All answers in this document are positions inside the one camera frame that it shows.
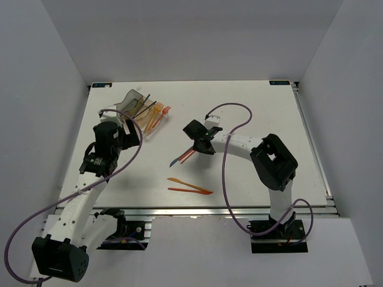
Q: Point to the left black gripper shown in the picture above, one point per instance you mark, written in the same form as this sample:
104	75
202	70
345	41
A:
130	140

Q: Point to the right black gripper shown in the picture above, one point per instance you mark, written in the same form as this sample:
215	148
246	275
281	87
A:
195	147

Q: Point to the red plastic chopstick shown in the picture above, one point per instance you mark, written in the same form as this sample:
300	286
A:
186	156

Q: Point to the orange plastic fork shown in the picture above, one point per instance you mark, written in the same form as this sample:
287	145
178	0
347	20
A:
156	109

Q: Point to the red plastic fork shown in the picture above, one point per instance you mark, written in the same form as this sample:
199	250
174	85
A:
164	112

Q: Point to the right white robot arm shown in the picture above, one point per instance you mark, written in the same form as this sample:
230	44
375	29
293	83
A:
274	163

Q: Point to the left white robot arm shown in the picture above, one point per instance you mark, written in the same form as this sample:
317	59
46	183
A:
65	250

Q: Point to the clear container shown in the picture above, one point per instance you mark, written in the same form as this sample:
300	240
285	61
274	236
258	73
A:
157	116

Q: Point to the blue plastic knife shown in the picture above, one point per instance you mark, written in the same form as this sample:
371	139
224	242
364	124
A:
178	160

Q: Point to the grey smoked container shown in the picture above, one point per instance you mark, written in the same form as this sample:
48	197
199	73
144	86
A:
131	103

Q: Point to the orange plastic knife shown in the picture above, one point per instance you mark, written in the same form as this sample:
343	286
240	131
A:
187	184

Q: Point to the red plastic knife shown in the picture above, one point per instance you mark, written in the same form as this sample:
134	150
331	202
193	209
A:
203	192

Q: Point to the left blue corner sticker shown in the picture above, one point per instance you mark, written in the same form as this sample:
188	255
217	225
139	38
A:
101	85

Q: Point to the blue corner sticker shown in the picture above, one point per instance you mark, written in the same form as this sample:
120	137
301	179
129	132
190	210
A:
279	83
101	85

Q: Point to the right blue corner sticker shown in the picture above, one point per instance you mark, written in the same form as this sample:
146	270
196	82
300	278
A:
279	83

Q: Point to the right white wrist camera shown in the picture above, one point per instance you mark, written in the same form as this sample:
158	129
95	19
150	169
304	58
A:
212	121

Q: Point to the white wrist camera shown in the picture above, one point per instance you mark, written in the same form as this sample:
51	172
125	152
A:
114	117
212	121

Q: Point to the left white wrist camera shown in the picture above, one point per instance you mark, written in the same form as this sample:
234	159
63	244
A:
114	117

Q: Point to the aluminium table rail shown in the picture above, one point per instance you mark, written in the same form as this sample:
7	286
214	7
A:
326	210

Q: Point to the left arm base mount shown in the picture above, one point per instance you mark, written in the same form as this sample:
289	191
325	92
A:
130	234

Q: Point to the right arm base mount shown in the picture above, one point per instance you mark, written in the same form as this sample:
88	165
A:
276	242

